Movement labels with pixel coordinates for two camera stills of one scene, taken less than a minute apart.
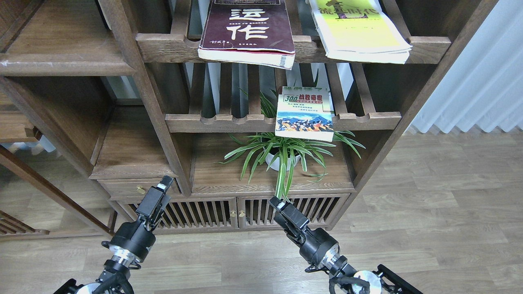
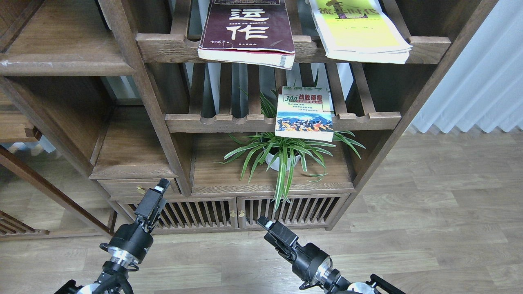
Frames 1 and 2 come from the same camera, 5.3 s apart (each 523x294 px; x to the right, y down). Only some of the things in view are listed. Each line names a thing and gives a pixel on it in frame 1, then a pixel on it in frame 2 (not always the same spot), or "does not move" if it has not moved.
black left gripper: (134, 240) does not move
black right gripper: (318, 248) -> (312, 265)
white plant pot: (275, 165) does not move
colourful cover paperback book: (305, 112) does not move
